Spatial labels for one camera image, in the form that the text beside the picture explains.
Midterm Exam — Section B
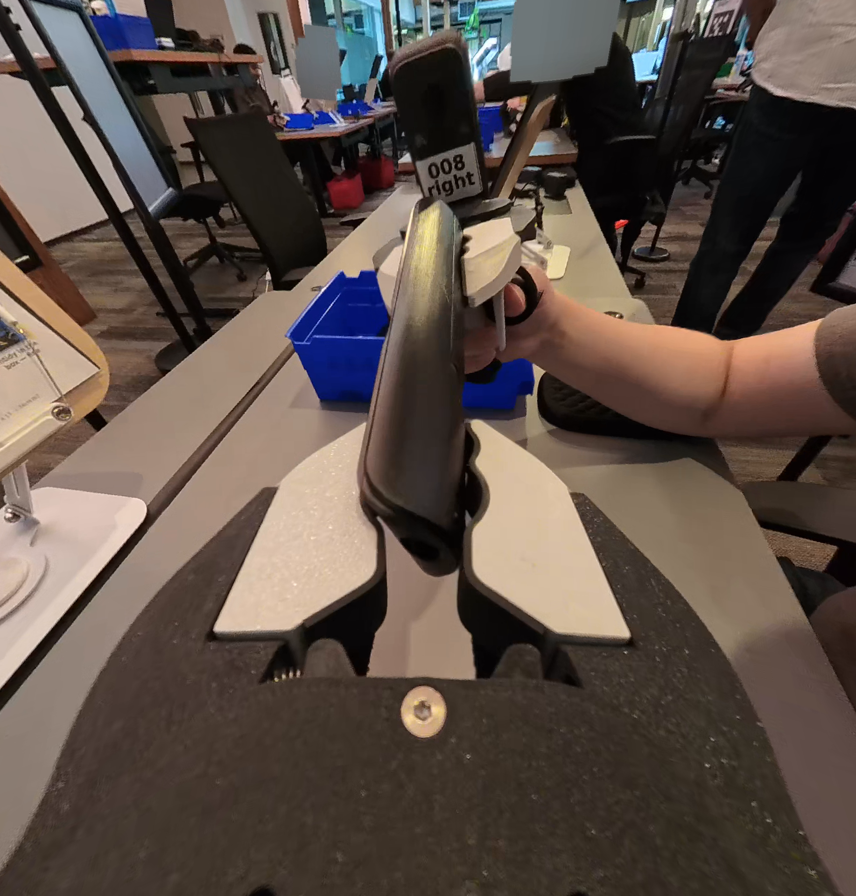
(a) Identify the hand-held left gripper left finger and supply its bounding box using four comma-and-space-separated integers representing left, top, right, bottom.
213, 422, 388, 641

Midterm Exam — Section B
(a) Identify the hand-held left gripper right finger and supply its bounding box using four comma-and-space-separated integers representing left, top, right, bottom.
458, 419, 633, 645

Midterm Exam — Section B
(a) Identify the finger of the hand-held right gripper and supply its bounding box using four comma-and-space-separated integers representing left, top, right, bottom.
372, 234, 407, 288
462, 218, 523, 309

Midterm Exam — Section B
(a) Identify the black remote control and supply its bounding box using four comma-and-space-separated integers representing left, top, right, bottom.
357, 196, 471, 578

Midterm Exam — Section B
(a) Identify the person's right forearm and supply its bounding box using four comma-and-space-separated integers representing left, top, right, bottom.
564, 294, 856, 438

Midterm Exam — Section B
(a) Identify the person's right hand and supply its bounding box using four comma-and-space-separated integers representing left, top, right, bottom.
463, 276, 569, 375

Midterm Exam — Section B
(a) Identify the white folding stand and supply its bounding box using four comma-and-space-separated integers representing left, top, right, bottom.
522, 210, 572, 281

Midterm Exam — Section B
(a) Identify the wooden backed display board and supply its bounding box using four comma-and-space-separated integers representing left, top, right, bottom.
494, 93, 558, 204

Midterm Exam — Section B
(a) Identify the wooden edged desk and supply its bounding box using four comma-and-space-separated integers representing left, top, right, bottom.
398, 129, 579, 172

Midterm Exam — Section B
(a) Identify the black quilted cushion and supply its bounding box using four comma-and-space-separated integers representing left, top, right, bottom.
536, 371, 688, 442

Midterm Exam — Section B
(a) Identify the black round floor stand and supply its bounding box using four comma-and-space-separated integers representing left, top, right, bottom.
631, 210, 672, 264

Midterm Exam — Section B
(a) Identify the black mesh office chair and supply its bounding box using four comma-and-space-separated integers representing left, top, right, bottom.
568, 31, 726, 288

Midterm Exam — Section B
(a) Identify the wooden top desk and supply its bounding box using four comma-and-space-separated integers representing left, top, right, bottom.
0, 49, 264, 95

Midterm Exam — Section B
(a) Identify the black framed whiteboard easel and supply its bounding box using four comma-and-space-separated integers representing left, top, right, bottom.
0, 0, 215, 372

